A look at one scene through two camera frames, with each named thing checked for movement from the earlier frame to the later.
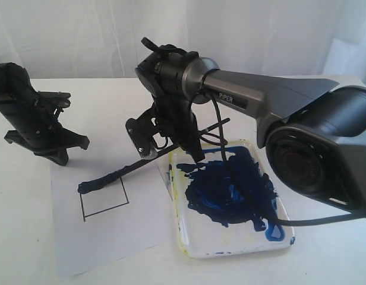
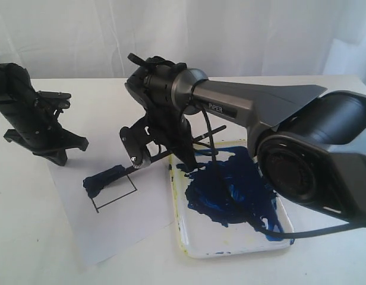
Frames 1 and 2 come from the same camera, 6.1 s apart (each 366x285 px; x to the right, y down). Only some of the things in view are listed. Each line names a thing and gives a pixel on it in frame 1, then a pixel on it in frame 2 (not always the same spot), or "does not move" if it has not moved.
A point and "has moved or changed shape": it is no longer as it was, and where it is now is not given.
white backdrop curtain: x=92 y=38 does not move
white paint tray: x=214 y=217 does not move
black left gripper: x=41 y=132 does not move
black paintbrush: x=87 y=186 has moved or changed shape
